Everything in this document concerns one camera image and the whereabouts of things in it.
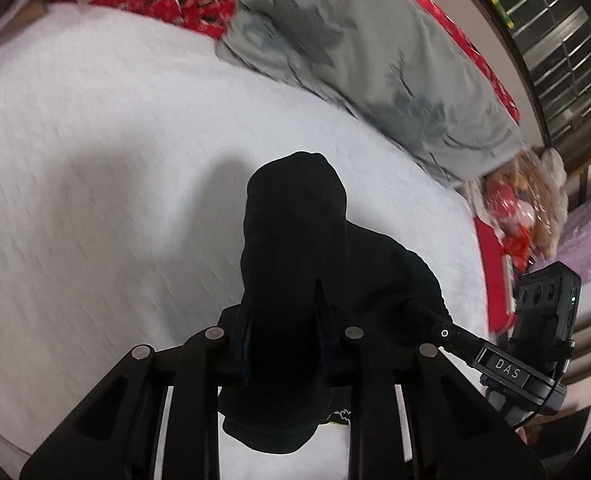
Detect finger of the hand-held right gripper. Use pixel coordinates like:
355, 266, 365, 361
405, 304, 487, 365

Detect barred window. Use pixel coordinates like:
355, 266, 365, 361
468, 0, 591, 161

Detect clear plastic bag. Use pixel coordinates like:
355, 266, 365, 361
475, 150, 571, 261

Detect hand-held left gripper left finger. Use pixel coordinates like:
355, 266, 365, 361
19, 305, 253, 480

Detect white quilted bedspread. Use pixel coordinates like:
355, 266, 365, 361
0, 2, 491, 480

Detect grey floral pillow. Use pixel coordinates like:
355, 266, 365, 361
215, 0, 523, 186

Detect purple cloth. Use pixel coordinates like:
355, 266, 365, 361
560, 195, 591, 286

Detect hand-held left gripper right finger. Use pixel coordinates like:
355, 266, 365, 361
313, 277, 543, 480

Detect black pants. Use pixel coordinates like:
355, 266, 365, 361
218, 151, 451, 453

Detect dark wooden rail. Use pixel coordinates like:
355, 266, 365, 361
445, 0, 551, 146

